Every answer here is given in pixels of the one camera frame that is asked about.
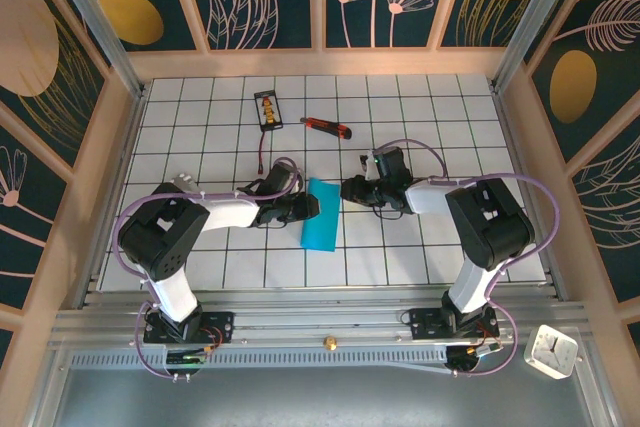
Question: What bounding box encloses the blue paper sheet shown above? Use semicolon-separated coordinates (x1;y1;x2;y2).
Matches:
300;176;343;252

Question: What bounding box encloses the grey metal sheet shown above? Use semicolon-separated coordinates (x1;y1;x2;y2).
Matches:
27;346;619;427

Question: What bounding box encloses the white square clock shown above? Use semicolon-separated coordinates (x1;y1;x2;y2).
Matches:
522;324;580;379

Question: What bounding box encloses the red black utility knife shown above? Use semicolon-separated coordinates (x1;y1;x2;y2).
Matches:
299;116;354;141

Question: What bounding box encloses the small electronics board green light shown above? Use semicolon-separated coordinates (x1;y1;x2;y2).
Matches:
164;345;214;368
446;341;503;373

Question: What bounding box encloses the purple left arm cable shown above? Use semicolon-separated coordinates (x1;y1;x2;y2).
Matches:
115;156;305;382

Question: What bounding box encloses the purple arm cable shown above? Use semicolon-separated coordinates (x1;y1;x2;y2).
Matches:
372;139;560;378
115;156;305;382

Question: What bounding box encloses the long aluminium base rail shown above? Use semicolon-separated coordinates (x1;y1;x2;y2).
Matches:
49;291;591;348

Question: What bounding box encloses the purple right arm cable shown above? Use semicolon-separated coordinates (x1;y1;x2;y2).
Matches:
372;139;560;378

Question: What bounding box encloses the aluminium side rail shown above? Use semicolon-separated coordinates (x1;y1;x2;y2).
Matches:
492;86;569;301
74;86;149;309

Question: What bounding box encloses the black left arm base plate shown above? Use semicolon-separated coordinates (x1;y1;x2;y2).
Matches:
143;311;235;344

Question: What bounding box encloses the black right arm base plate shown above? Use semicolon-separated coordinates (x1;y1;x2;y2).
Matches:
409;307;501;341

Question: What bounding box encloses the grey slotted cable duct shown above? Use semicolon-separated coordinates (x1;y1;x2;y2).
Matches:
69;349;454;376

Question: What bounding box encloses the aluminium corner post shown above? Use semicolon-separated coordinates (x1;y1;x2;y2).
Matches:
41;0;149;101
489;0;579;94

